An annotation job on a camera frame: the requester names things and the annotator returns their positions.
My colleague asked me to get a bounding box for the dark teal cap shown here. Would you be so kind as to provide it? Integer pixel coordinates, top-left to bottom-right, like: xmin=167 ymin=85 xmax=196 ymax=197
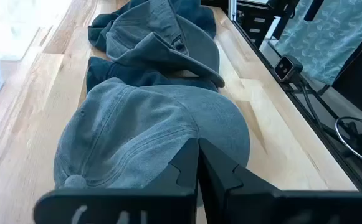
xmin=87 ymin=0 xmax=138 ymax=53

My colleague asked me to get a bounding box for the light grey-blue cap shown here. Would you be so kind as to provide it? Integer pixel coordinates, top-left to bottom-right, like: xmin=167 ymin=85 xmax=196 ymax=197
xmin=53 ymin=77 xmax=251 ymax=189

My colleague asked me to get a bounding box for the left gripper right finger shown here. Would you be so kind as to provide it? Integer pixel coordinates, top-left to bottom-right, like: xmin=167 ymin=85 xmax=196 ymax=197
xmin=198 ymin=138 xmax=362 ymax=224

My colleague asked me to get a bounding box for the grey cap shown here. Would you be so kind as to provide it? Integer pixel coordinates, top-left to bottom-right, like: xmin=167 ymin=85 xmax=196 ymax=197
xmin=105 ymin=0 xmax=226 ymax=89

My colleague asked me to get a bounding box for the black camera cable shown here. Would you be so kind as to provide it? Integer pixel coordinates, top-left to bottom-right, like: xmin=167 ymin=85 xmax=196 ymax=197
xmin=297 ymin=77 xmax=326 ymax=133

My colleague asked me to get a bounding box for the dark navy cap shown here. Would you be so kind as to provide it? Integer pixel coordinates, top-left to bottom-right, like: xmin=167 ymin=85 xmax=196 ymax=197
xmin=85 ymin=56 xmax=219 ymax=94

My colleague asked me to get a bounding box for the aluminium frame post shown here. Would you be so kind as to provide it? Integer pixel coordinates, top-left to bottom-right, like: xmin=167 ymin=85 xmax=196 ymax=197
xmin=228 ymin=0 xmax=238 ymax=21

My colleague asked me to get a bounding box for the small black camera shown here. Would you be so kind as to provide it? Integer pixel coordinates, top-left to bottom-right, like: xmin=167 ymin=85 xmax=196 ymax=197
xmin=273 ymin=55 xmax=304 ymax=83

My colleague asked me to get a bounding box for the teal patterned fabric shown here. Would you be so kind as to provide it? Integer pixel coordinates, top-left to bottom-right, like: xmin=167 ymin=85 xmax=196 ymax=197
xmin=274 ymin=0 xmax=362 ymax=85

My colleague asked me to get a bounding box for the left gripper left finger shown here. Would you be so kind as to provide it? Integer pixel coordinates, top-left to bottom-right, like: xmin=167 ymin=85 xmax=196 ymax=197
xmin=33 ymin=138 xmax=199 ymax=224

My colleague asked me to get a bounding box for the black panel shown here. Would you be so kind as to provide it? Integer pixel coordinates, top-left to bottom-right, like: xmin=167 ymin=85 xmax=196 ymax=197
xmin=331 ymin=29 xmax=362 ymax=122

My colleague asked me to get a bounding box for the black drawer cabinet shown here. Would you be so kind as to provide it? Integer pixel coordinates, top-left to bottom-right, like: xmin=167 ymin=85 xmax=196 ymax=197
xmin=236 ymin=1 xmax=277 ymax=47

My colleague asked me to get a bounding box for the silver metal ring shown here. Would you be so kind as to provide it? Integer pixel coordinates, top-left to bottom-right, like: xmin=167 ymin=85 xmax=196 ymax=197
xmin=335 ymin=116 xmax=362 ymax=169

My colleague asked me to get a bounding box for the black padded bar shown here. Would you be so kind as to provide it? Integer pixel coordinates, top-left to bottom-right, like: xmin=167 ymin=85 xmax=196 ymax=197
xmin=303 ymin=0 xmax=325 ymax=22

